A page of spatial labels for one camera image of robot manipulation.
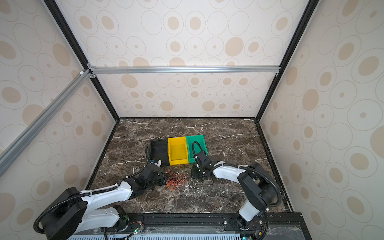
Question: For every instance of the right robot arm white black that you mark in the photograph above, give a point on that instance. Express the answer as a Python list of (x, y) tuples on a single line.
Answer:
[(262, 192)]

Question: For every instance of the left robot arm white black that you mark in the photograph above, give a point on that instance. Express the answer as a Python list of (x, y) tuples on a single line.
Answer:
[(76, 211)]

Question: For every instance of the yellow plastic bin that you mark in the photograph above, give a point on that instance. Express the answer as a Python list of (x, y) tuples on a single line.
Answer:
[(178, 151)]

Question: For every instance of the horizontal aluminium frame bar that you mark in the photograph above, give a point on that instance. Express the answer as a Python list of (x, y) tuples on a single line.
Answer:
[(185, 70)]

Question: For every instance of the black plastic bin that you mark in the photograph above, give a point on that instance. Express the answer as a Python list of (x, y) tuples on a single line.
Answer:
[(158, 150)]

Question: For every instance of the green plastic bin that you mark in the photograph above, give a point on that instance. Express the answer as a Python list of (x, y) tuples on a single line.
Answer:
[(195, 144)]

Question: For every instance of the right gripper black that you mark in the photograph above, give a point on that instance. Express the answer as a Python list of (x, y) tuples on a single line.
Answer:
[(193, 173)]

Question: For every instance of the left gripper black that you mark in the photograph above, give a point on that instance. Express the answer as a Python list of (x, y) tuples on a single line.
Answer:
[(162, 177)]

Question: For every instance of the left aluminium frame bar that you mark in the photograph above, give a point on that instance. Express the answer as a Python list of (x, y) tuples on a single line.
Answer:
[(26, 137)]

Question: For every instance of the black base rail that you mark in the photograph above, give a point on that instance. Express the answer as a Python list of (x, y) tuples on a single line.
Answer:
[(272, 226)]

